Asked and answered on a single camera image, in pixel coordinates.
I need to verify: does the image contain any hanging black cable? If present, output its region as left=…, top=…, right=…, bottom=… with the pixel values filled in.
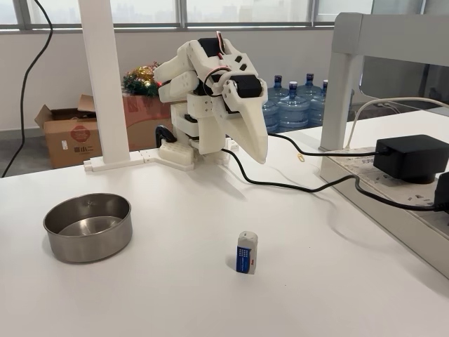
left=0, top=0, right=54, bottom=178

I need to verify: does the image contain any tinsel christmas wreath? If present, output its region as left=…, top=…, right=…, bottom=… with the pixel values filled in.
left=122, top=62, right=164, bottom=100

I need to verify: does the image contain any red white black servo wire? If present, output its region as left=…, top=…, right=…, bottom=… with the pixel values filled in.
left=202, top=67, right=234, bottom=96
left=214, top=30, right=228, bottom=59

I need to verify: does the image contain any large black power adapter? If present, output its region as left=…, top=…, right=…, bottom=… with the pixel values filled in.
left=372, top=133, right=449, bottom=185

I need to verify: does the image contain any black power cable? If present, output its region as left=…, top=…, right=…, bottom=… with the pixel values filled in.
left=220, top=147, right=439, bottom=213
left=266, top=131, right=387, bottom=157

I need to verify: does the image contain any round metal bowl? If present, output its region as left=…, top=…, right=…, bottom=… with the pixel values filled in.
left=43, top=192, right=134, bottom=265

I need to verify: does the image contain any grey power strip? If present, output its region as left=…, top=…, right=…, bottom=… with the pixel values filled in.
left=320, top=149, right=449, bottom=279

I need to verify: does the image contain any red cardboard box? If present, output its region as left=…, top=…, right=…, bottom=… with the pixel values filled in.
left=121, top=94, right=175, bottom=151

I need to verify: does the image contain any white desk shelf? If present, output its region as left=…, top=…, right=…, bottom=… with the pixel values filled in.
left=319, top=11, right=449, bottom=155

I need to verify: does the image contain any white cable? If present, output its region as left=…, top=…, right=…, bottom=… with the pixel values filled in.
left=344, top=97, right=449, bottom=150

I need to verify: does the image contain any blue water jug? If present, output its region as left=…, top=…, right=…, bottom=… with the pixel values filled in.
left=297, top=72, right=324, bottom=103
left=276, top=80, right=312, bottom=134
left=308, top=79, right=331, bottom=128
left=261, top=74, right=294, bottom=134

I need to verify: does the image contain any small black plug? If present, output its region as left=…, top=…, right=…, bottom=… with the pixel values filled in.
left=434, top=173, right=449, bottom=212

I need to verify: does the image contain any white vertical stand post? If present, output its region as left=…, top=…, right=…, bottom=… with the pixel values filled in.
left=77, top=0, right=161, bottom=173

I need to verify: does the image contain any black table clamp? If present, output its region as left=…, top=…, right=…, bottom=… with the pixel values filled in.
left=154, top=125, right=177, bottom=147

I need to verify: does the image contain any open brown cardboard box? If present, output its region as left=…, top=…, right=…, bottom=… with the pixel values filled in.
left=34, top=93, right=106, bottom=170

